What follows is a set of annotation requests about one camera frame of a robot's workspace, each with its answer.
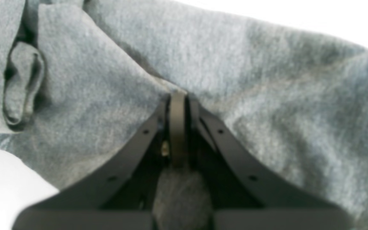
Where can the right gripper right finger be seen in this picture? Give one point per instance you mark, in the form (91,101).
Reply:
(245,194)

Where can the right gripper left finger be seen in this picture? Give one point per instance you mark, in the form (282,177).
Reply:
(120,194)

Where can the grey T-shirt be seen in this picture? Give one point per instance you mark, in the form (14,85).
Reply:
(78,77)

